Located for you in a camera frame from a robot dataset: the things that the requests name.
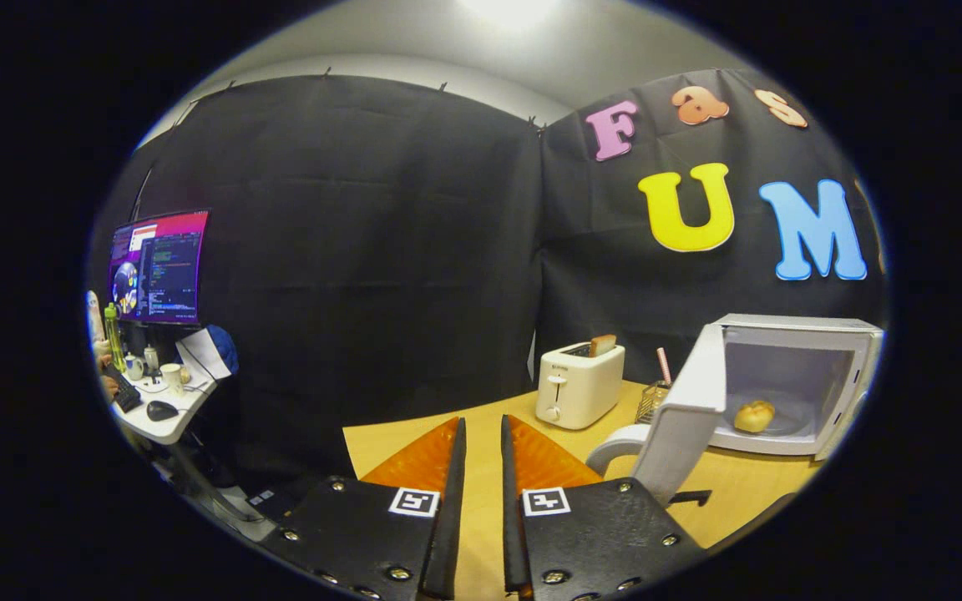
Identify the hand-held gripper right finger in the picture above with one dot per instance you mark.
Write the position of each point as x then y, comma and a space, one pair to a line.
512, 526

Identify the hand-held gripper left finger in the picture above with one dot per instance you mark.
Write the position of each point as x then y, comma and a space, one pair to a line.
452, 517

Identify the white microwave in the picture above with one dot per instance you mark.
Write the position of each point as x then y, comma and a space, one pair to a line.
690, 417

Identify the golden bread bun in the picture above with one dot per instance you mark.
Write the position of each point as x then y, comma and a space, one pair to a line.
754, 416

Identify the white toaster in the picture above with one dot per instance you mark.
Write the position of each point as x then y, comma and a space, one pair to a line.
577, 388

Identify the brown toast slice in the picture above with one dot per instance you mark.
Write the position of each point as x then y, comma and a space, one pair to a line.
603, 345

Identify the pink striped straw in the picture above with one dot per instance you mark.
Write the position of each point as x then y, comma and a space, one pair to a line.
663, 366

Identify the black backdrop cloth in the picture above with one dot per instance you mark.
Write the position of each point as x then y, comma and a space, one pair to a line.
364, 250

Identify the blue office chair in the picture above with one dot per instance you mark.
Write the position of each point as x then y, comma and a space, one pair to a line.
224, 351

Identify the white office desk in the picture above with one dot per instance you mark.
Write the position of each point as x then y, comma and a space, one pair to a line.
172, 427

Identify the black computer mouse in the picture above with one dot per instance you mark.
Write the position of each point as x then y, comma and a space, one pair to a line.
162, 410

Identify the white mug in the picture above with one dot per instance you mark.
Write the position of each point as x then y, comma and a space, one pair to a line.
134, 367
172, 377

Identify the black keyboard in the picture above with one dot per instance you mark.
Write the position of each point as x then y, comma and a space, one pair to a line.
126, 392

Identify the green drink bottle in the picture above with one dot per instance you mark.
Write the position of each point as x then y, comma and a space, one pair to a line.
114, 338

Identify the computer monitor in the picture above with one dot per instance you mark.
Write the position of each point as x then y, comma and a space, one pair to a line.
159, 267

